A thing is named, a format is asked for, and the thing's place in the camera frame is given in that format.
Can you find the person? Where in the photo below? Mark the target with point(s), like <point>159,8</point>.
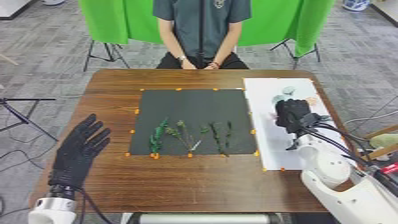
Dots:
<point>198,23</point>

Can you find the dark mat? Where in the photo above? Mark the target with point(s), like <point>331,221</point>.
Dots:
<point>196,106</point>

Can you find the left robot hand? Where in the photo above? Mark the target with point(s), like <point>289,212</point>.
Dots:
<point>77,153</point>

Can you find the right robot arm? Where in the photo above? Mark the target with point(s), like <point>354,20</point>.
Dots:
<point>340,186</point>

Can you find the pale grey bar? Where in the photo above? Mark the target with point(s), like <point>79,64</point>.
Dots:
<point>202,219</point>

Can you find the pale blue flower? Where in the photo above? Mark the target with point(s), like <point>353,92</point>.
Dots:
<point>289,90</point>
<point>278,99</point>

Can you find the white sheet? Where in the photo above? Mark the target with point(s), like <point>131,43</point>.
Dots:
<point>267,140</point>

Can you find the green sprig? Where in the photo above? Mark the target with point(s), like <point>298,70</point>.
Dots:
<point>203,131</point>
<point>157,136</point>
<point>180,131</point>
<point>218,138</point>
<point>228,130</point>

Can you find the black tripod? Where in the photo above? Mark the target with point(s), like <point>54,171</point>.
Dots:
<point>20,115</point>

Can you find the pink flower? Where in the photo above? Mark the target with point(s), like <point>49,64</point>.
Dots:
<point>312,101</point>

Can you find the black cloth stand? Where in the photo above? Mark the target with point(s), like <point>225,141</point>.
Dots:
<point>294,53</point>
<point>109,53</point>

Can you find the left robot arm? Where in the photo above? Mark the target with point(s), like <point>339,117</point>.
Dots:
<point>54,208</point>

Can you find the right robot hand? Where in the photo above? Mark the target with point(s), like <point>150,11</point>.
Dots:
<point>292,111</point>

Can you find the blue and white vase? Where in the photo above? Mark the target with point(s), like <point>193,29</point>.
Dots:
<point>356,4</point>

